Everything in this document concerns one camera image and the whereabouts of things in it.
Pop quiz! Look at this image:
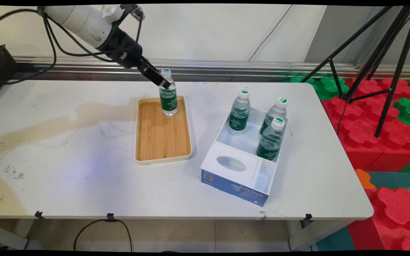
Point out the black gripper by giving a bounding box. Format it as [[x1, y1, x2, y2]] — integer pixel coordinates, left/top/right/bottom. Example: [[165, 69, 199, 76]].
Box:
[[96, 26, 172, 90]]

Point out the water bottle green label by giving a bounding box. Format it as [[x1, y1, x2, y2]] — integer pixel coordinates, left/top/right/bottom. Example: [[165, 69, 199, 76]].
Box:
[[227, 89, 251, 136], [256, 117, 285, 161], [260, 97, 288, 135], [159, 69, 178, 117]]

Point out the bamboo tray white rim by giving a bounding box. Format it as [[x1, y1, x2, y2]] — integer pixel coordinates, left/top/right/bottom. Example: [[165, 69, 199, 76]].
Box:
[[135, 96, 193, 165]]

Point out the white blue cardboard box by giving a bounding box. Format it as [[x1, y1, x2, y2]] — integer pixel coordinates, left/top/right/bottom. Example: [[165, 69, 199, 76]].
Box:
[[200, 103, 289, 207]]

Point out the dark brown woven basket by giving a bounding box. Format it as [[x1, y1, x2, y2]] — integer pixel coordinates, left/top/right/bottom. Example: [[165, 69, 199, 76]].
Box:
[[0, 44, 19, 98]]

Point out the dark green foam block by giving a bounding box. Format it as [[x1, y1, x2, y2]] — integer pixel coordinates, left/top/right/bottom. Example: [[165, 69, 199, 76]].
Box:
[[284, 75, 350, 101]]

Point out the flat red foam block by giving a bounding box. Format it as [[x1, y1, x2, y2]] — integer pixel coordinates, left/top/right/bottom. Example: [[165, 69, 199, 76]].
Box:
[[345, 77, 410, 101]]

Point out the large red foam block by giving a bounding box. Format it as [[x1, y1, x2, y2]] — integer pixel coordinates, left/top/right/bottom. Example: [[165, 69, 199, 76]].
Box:
[[321, 95, 410, 172]]

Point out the grey table leg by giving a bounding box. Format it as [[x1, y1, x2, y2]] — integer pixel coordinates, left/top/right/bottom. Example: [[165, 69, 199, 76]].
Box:
[[288, 219, 356, 251], [0, 222, 28, 251]]

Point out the black tripod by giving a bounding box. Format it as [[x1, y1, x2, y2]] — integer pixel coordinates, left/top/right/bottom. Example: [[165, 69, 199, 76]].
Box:
[[300, 5, 410, 138]]

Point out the orange foam piece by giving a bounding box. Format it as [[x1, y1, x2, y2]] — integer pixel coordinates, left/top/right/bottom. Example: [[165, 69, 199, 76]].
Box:
[[355, 169, 377, 190]]

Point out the teal foam mat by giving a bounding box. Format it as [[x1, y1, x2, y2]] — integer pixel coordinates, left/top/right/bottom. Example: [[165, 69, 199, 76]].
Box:
[[367, 171, 410, 189]]

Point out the red foam block ribbed side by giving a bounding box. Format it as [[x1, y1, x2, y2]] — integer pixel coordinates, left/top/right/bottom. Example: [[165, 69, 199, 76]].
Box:
[[347, 187, 410, 251]]

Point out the aluminium wall rail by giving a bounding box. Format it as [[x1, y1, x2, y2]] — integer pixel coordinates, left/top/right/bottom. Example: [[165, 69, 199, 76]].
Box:
[[13, 56, 410, 81]]

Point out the black wrist camera, white mount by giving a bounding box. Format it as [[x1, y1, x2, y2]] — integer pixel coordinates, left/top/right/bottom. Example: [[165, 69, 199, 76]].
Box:
[[101, 4, 146, 22]]

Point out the black floor cable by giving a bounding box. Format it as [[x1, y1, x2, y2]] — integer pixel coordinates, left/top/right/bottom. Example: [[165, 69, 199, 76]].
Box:
[[74, 219, 133, 252]]

